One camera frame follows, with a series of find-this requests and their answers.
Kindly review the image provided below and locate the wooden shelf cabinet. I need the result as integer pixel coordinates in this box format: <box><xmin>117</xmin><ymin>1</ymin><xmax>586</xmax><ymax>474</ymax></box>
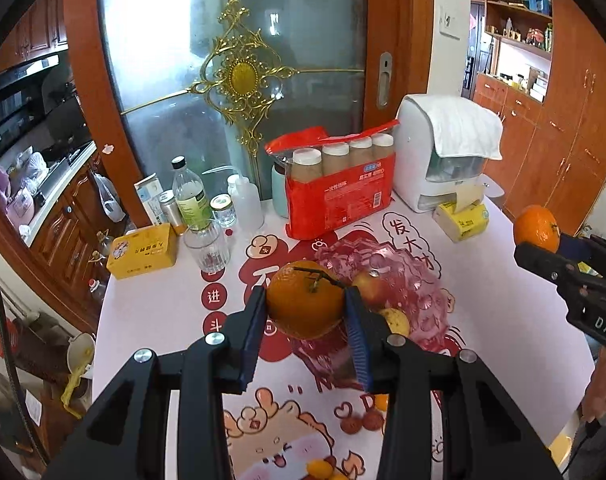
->
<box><xmin>473</xmin><ymin>0</ymin><xmax>606</xmax><ymax>234</ymax></box>

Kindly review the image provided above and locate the clear bottle black cap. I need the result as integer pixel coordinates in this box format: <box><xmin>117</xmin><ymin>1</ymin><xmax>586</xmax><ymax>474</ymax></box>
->
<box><xmin>171</xmin><ymin>156</ymin><xmax>212</xmax><ymax>231</ymax></box>

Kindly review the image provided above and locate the clear drinking glass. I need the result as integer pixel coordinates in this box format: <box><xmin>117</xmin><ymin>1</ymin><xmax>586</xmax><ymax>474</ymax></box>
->
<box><xmin>183</xmin><ymin>220</ymin><xmax>229</xmax><ymax>274</ymax></box>

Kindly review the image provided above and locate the orange mandarin with stem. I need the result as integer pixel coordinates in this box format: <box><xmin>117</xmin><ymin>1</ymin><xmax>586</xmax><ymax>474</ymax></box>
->
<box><xmin>266</xmin><ymin>260</ymin><xmax>345</xmax><ymax>340</ymax></box>

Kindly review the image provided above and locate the printed cartoon tablecloth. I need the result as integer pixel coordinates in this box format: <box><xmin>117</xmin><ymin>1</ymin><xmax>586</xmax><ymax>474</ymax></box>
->
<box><xmin>93</xmin><ymin>200</ymin><xmax>594</xmax><ymax>479</ymax></box>

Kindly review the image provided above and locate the yellow kumquat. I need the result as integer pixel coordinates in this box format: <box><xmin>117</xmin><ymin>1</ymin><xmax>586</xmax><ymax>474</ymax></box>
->
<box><xmin>306</xmin><ymin>460</ymin><xmax>335</xmax><ymax>480</ymax></box>

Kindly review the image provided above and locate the white cup dispenser appliance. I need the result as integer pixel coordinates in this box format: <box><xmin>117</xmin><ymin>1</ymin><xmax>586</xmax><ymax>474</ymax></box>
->
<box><xmin>392</xmin><ymin>94</ymin><xmax>492</xmax><ymax>212</ymax></box>

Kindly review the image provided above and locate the white cloth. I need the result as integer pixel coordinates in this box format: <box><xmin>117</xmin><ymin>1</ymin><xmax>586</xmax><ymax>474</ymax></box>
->
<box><xmin>414</xmin><ymin>96</ymin><xmax>504</xmax><ymax>160</ymax></box>

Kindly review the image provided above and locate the wooden kitchen cabinet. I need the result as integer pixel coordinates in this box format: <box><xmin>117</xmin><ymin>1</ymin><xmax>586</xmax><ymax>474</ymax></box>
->
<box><xmin>0</xmin><ymin>0</ymin><xmax>125</xmax><ymax>332</ymax></box>

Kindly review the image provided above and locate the yellow tissue box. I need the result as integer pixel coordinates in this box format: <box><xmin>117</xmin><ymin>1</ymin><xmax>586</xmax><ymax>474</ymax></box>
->
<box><xmin>432</xmin><ymin>202</ymin><xmax>489</xmax><ymax>243</ymax></box>

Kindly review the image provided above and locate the right hand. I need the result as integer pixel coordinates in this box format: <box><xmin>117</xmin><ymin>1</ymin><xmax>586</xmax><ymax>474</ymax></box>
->
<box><xmin>580</xmin><ymin>347</ymin><xmax>606</xmax><ymax>422</ymax></box>

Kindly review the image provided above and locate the black cable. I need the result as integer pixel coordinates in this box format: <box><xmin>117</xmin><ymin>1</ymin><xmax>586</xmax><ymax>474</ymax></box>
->
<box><xmin>0</xmin><ymin>253</ymin><xmax>50</xmax><ymax>466</ymax></box>

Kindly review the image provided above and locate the glass sliding door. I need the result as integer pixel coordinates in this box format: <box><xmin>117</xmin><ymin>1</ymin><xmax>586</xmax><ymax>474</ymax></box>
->
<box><xmin>64</xmin><ymin>0</ymin><xmax>434</xmax><ymax>226</ymax></box>

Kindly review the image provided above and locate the white blue carton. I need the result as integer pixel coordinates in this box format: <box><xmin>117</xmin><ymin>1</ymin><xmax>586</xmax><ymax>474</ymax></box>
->
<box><xmin>134</xmin><ymin>174</ymin><xmax>167</xmax><ymax>224</ymax></box>

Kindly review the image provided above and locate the red paper cup package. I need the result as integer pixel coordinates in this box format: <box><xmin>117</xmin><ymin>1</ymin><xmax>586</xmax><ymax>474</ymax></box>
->
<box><xmin>265</xmin><ymin>119</ymin><xmax>399</xmax><ymax>240</ymax></box>

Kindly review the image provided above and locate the red lychee left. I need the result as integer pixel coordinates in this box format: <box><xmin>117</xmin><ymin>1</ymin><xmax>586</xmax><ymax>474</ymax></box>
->
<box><xmin>340</xmin><ymin>414</ymin><xmax>363</xmax><ymax>436</ymax></box>

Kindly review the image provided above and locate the red lychee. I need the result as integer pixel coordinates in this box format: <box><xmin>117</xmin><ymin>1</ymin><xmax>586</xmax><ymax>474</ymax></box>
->
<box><xmin>361</xmin><ymin>408</ymin><xmax>384</xmax><ymax>431</ymax></box>
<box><xmin>340</xmin><ymin>414</ymin><xmax>363</xmax><ymax>436</ymax></box>

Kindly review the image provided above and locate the small glass jar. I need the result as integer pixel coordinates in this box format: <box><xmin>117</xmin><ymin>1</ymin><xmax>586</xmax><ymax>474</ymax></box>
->
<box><xmin>210</xmin><ymin>193</ymin><xmax>237</xmax><ymax>229</ymax></box>

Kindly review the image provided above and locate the metal can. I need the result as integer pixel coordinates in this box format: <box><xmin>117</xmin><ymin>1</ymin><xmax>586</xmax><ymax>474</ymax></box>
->
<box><xmin>159</xmin><ymin>190</ymin><xmax>187</xmax><ymax>236</ymax></box>

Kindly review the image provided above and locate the yellow pear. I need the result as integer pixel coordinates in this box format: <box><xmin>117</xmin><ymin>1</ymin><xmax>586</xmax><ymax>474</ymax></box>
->
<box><xmin>379</xmin><ymin>308</ymin><xmax>410</xmax><ymax>338</ymax></box>

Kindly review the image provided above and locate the red lychee right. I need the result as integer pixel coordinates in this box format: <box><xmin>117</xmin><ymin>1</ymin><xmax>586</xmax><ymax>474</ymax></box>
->
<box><xmin>361</xmin><ymin>408</ymin><xmax>384</xmax><ymax>431</ymax></box>

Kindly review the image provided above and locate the yellow flat box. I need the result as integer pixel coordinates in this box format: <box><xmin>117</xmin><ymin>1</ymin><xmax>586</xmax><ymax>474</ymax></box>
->
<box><xmin>107</xmin><ymin>223</ymin><xmax>177</xmax><ymax>280</ymax></box>

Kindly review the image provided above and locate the pink glass fruit plate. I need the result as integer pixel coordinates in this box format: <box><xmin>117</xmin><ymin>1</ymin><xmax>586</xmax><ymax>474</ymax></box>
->
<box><xmin>291</xmin><ymin>235</ymin><xmax>455</xmax><ymax>392</ymax></box>

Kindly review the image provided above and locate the teal container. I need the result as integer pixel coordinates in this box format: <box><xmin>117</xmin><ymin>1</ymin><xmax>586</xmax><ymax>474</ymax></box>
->
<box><xmin>271</xmin><ymin>162</ymin><xmax>289</xmax><ymax>219</ymax></box>

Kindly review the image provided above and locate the white plastic squeeze bottle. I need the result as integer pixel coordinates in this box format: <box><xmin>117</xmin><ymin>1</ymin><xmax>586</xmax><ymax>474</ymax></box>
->
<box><xmin>227</xmin><ymin>174</ymin><xmax>264</xmax><ymax>233</ymax></box>

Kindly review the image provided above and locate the red apple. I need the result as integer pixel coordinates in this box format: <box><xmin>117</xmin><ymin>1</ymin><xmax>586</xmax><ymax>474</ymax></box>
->
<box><xmin>352</xmin><ymin>270</ymin><xmax>390</xmax><ymax>312</ymax></box>

